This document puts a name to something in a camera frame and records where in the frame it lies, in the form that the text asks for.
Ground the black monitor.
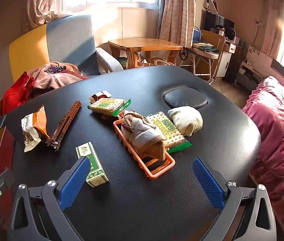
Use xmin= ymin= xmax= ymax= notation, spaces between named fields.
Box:
xmin=203 ymin=12 xmax=235 ymax=31

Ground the grey yellow blue armchair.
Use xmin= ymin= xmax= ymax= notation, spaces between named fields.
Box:
xmin=0 ymin=14 xmax=124 ymax=106

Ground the pink ruffled bedding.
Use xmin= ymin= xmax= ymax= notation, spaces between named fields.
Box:
xmin=242 ymin=76 xmax=284 ymax=236

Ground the large green cracker packet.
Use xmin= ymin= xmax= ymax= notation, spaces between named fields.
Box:
xmin=143 ymin=111 xmax=193 ymax=154

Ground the black round cushion plug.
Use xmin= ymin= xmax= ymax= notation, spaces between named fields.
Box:
xmin=162 ymin=87 xmax=208 ymax=110

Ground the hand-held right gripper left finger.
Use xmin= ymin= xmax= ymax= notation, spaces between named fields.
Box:
xmin=8 ymin=156 xmax=91 ymax=241

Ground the folded clothes pile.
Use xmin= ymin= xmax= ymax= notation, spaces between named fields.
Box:
xmin=192 ymin=41 xmax=215 ymax=54

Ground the white small cabinet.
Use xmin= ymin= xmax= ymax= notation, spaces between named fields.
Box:
xmin=217 ymin=41 xmax=238 ymax=79

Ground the wooden side table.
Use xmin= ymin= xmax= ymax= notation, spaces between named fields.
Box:
xmin=108 ymin=38 xmax=184 ymax=69

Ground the hanging white grey item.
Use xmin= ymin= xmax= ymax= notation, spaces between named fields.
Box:
xmin=206 ymin=0 xmax=219 ymax=14

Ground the red cloth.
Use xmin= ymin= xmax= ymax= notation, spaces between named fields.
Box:
xmin=0 ymin=71 xmax=36 ymax=124

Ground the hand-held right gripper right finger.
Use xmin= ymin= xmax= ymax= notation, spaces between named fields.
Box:
xmin=192 ymin=157 xmax=278 ymax=241

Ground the purple beaded accessory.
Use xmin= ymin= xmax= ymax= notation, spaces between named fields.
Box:
xmin=47 ymin=65 xmax=67 ymax=74

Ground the beige patterned curtain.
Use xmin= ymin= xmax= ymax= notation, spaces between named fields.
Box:
xmin=27 ymin=0 xmax=66 ymax=30
xmin=158 ymin=0 xmax=198 ymax=49
xmin=261 ymin=0 xmax=284 ymax=59

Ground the orange plastic rack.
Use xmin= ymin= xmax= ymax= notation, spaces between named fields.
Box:
xmin=113 ymin=118 xmax=176 ymax=180

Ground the small green cracker packet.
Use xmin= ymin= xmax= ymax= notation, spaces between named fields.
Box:
xmin=88 ymin=97 xmax=132 ymax=117

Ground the small red candy packet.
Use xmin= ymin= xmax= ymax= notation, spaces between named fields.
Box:
xmin=89 ymin=90 xmax=112 ymax=103

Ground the brown wafer stick packet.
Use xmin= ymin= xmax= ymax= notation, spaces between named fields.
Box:
xmin=45 ymin=100 xmax=82 ymax=151

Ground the orange snack packet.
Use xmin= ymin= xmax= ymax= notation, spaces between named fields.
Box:
xmin=21 ymin=105 xmax=50 ymax=153

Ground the white floral board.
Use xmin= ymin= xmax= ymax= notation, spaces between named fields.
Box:
xmin=247 ymin=46 xmax=262 ymax=56

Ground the small green white box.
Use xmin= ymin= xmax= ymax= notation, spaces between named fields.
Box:
xmin=75 ymin=141 xmax=109 ymax=188

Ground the brown grey sock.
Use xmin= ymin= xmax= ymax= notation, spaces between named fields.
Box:
xmin=120 ymin=110 xmax=169 ymax=160

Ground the blue chair back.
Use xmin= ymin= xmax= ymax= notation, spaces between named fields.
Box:
xmin=193 ymin=25 xmax=202 ymax=42

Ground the cream sock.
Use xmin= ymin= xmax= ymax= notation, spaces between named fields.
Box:
xmin=167 ymin=106 xmax=204 ymax=137

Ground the white metal folding stand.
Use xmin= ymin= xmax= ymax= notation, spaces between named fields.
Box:
xmin=179 ymin=44 xmax=220 ymax=77

